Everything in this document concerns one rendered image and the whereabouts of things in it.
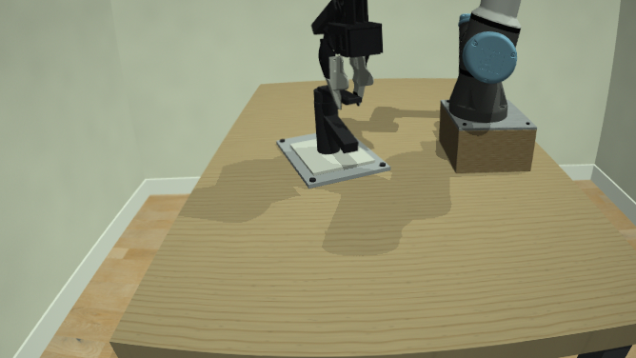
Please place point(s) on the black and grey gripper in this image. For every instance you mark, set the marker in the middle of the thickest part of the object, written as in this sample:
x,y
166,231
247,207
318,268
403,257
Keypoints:
x,y
363,38

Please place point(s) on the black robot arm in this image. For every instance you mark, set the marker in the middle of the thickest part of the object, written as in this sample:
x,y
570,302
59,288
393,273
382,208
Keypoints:
x,y
489,56

